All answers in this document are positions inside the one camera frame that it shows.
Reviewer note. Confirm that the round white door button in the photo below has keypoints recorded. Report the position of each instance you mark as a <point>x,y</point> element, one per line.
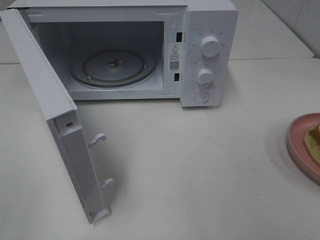
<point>201,97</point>

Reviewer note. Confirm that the white microwave knob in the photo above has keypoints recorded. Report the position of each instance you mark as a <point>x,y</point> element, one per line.
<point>205,77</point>
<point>210,46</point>

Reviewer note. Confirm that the white microwave door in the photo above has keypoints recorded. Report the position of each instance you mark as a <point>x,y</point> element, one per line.
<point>60,113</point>

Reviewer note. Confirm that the pink round plate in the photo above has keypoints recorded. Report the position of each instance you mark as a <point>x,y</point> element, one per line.
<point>297,148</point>

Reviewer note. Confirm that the sandwich with white bread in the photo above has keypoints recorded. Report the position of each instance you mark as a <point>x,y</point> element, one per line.
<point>312,143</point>

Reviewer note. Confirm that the glass microwave turntable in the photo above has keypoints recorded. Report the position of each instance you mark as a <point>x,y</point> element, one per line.
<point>113,68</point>

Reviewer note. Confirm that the white microwave oven body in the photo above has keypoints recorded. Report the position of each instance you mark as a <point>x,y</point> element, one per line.
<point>66,30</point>

